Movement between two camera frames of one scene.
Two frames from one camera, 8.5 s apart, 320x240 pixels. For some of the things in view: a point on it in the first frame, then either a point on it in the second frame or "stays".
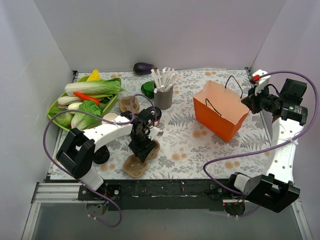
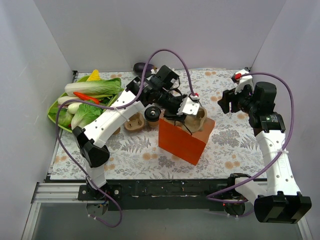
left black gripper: x=142 y=147 → x=173 y=110
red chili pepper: x=85 y=97 stays
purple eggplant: x=143 y=68 stays
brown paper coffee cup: x=156 y=122 stays
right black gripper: x=253 y=103 → x=230 y=100
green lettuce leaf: x=81 y=121 stays
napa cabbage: x=106 y=86 stays
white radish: x=67 y=100 stays
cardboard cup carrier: x=134 y=167 → x=192 y=123
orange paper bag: x=220 y=109 → x=181 y=143
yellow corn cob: x=94 y=76 stays
